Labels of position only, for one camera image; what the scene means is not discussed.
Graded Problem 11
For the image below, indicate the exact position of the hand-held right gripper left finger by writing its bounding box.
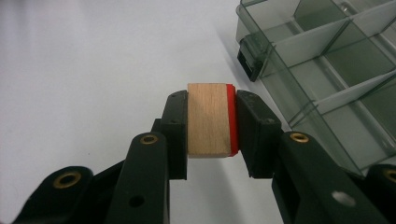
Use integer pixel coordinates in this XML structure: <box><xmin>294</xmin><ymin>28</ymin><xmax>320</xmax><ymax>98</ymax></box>
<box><xmin>106</xmin><ymin>89</ymin><xmax>190</xmax><ymax>224</ymax></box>

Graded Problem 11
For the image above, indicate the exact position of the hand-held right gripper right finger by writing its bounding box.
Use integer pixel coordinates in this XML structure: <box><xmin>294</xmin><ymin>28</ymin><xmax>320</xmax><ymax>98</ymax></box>
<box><xmin>235</xmin><ymin>89</ymin><xmax>391</xmax><ymax>224</ymax></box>

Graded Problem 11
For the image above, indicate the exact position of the wooden block with red face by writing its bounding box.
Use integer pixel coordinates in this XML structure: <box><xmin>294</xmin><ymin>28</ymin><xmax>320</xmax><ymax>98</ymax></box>
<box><xmin>187</xmin><ymin>82</ymin><xmax>241</xmax><ymax>160</ymax></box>

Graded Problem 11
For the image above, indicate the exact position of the grey transparent compartment box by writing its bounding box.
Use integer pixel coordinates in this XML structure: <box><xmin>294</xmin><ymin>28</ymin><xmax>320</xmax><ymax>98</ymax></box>
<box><xmin>235</xmin><ymin>0</ymin><xmax>396</xmax><ymax>179</ymax></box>

